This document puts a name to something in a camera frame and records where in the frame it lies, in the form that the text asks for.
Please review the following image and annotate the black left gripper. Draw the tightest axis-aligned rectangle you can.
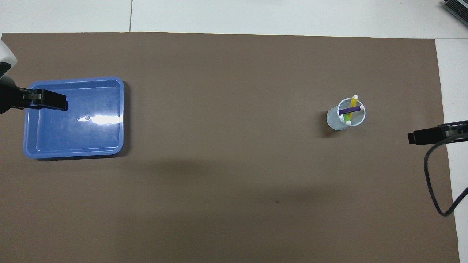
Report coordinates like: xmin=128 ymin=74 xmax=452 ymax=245
xmin=0 ymin=75 xmax=68 ymax=114

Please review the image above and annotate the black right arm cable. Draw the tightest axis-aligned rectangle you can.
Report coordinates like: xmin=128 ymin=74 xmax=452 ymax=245
xmin=423 ymin=136 xmax=468 ymax=217

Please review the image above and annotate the yellow pen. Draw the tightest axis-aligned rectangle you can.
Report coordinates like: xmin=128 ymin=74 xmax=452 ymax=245
xmin=345 ymin=95 xmax=359 ymax=123

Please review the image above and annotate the grey ribbed device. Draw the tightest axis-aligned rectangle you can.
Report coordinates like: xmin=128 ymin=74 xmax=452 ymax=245
xmin=442 ymin=0 xmax=468 ymax=27

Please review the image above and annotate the translucent plastic cup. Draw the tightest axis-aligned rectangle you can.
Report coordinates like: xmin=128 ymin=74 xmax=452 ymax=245
xmin=327 ymin=98 xmax=366 ymax=131

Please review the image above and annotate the purple pen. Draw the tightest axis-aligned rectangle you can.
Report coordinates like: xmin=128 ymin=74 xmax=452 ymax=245
xmin=338 ymin=105 xmax=365 ymax=115

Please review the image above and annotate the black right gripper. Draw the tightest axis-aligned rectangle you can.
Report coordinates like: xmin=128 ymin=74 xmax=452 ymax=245
xmin=408 ymin=121 xmax=468 ymax=145

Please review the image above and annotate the blue plastic tray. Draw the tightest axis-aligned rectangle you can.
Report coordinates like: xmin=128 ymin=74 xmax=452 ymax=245
xmin=23 ymin=77 xmax=125 ymax=159

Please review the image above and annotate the brown table mat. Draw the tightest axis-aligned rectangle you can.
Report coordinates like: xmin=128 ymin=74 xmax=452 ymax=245
xmin=0 ymin=32 xmax=460 ymax=263

